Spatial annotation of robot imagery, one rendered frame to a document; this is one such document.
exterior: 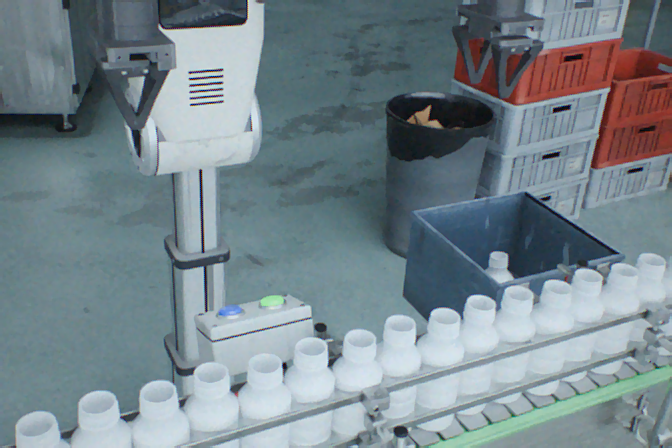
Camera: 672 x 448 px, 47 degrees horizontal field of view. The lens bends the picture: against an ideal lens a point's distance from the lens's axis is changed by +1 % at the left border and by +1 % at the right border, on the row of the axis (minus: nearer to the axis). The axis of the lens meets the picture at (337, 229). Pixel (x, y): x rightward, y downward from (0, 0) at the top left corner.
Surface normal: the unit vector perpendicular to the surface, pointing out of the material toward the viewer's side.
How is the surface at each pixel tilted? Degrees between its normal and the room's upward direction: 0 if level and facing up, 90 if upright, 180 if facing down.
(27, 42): 90
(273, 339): 70
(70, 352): 0
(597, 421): 90
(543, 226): 90
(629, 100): 90
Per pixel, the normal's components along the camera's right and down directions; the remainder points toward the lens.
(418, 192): -0.38, 0.48
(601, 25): 0.55, 0.43
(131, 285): 0.06, -0.87
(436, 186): -0.04, 0.54
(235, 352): 0.44, 0.13
